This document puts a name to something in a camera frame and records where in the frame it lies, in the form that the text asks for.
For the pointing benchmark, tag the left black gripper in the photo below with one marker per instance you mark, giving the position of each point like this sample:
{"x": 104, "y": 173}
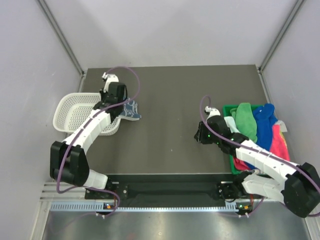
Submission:
{"x": 103, "y": 94}

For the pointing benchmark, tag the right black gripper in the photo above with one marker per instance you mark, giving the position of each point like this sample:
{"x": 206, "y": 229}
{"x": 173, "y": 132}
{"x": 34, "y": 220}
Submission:
{"x": 200, "y": 136}

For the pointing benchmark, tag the blue white patterned towel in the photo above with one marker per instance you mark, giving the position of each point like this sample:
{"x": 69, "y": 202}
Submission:
{"x": 130, "y": 111}

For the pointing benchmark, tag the green microfiber towel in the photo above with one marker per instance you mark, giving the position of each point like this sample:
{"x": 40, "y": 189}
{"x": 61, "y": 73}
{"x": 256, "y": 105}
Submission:
{"x": 245, "y": 121}

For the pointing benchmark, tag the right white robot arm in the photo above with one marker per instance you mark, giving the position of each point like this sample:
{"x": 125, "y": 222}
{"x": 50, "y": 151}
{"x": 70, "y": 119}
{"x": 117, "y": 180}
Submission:
{"x": 297, "y": 186}

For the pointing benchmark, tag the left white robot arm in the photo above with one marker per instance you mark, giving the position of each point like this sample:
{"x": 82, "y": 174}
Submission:
{"x": 68, "y": 160}

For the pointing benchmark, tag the white mint towel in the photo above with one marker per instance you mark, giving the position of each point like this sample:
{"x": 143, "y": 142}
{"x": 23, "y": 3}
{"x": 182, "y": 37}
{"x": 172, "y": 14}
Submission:
{"x": 231, "y": 124}

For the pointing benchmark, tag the green plastic bin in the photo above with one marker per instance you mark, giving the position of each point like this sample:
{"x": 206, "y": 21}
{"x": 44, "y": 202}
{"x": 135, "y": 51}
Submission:
{"x": 226, "y": 109}

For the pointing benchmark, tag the white perforated plastic basket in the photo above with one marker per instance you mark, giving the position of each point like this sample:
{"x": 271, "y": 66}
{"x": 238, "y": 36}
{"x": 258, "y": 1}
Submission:
{"x": 73, "y": 109}

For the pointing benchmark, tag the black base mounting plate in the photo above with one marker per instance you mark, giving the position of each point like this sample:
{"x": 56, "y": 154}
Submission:
{"x": 176, "y": 177}

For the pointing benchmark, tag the pink red towel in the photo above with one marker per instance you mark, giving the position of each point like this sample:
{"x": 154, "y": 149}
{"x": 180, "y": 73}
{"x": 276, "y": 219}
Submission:
{"x": 278, "y": 147}

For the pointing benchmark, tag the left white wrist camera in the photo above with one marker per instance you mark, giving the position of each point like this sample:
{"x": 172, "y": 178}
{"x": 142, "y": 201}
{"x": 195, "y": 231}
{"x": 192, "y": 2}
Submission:
{"x": 108, "y": 79}

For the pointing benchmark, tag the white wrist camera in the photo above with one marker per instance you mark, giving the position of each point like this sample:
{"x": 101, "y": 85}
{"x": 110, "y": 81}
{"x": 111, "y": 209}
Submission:
{"x": 211, "y": 111}
{"x": 108, "y": 79}

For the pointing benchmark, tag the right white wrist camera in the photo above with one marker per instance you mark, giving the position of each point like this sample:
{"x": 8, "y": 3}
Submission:
{"x": 211, "y": 111}

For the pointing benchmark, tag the aluminium frame rail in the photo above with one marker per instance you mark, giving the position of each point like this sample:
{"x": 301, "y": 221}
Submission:
{"x": 50, "y": 191}

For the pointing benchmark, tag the slotted grey cable duct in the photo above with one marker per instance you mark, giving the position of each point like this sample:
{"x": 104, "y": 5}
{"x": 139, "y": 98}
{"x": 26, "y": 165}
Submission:
{"x": 64, "y": 206}

